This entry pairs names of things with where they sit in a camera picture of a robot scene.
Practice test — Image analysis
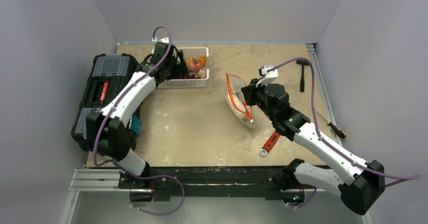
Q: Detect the white plastic basket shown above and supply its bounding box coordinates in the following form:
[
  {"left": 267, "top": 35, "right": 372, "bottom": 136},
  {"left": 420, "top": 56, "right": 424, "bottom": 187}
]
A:
[{"left": 158, "top": 47, "right": 210, "bottom": 89}]

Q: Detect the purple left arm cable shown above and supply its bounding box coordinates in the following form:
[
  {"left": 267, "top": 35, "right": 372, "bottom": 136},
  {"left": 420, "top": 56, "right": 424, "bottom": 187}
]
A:
[{"left": 92, "top": 26, "right": 186, "bottom": 216}]

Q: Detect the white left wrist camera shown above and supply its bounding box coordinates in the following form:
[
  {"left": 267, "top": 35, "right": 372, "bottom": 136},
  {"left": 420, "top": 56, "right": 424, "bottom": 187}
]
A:
[{"left": 152, "top": 37, "right": 170, "bottom": 45}]

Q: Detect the black toolbox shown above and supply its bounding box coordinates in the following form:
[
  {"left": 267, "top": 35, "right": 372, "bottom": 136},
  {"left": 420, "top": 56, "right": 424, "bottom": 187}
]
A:
[{"left": 71, "top": 53, "right": 138, "bottom": 152}]

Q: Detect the clear zip top bag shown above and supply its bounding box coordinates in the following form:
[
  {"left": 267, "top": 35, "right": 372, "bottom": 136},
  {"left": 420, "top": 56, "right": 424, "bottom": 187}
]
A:
[{"left": 225, "top": 73, "right": 257, "bottom": 129}]

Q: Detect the black hammer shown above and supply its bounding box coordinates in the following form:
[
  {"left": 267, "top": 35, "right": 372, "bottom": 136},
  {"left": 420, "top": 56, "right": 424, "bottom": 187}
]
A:
[{"left": 296, "top": 59, "right": 310, "bottom": 92}]

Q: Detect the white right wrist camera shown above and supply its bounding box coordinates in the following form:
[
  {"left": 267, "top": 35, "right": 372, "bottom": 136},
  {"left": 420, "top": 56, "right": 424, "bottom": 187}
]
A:
[{"left": 256, "top": 65, "right": 279, "bottom": 87}]

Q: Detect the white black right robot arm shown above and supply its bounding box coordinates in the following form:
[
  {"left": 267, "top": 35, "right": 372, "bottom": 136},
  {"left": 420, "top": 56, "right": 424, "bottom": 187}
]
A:
[{"left": 241, "top": 79, "right": 386, "bottom": 215}]

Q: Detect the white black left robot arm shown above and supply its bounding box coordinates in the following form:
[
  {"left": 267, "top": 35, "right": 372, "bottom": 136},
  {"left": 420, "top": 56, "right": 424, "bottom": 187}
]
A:
[{"left": 86, "top": 37, "right": 179, "bottom": 188}]

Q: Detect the beige garlic bulb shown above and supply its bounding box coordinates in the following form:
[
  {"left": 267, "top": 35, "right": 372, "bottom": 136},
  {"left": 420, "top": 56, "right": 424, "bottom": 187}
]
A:
[{"left": 197, "top": 69, "right": 207, "bottom": 79}]

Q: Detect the red adjustable wrench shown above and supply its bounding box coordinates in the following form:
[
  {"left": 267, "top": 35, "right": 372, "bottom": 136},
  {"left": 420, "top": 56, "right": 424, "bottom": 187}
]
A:
[{"left": 259, "top": 132, "right": 281, "bottom": 157}]

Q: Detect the purple grape bunch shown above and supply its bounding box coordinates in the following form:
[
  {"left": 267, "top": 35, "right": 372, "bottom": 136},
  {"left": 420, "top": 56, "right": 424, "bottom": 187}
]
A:
[{"left": 177, "top": 74, "right": 201, "bottom": 80}]

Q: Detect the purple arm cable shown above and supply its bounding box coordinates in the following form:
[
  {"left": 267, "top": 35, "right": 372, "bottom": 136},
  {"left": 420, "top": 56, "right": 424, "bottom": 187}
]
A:
[
  {"left": 267, "top": 57, "right": 422, "bottom": 188},
  {"left": 92, "top": 26, "right": 186, "bottom": 216}
]

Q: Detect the pink peach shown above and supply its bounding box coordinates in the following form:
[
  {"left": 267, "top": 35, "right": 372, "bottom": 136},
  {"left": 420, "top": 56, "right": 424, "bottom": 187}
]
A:
[{"left": 187, "top": 58, "right": 203, "bottom": 73}]

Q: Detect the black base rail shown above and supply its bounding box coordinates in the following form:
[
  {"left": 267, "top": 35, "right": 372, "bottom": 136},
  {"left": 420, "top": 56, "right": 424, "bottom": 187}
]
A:
[{"left": 118, "top": 166, "right": 314, "bottom": 203}]

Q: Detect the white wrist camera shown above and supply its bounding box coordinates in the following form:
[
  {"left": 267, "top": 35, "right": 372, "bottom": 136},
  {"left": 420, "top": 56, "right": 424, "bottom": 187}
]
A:
[
  {"left": 256, "top": 65, "right": 279, "bottom": 87},
  {"left": 152, "top": 37, "right": 170, "bottom": 45}
]

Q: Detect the white radish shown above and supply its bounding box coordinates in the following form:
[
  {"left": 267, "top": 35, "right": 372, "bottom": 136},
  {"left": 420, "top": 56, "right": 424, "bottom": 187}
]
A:
[{"left": 226, "top": 93, "right": 256, "bottom": 128}]

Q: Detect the yellow black screwdriver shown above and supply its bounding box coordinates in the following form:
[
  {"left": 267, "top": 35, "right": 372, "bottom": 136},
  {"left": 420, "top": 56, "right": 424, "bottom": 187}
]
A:
[{"left": 314, "top": 109, "right": 347, "bottom": 139}]

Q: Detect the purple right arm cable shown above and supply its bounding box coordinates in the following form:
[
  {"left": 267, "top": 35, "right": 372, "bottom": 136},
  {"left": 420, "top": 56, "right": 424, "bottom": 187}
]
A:
[{"left": 267, "top": 57, "right": 422, "bottom": 188}]

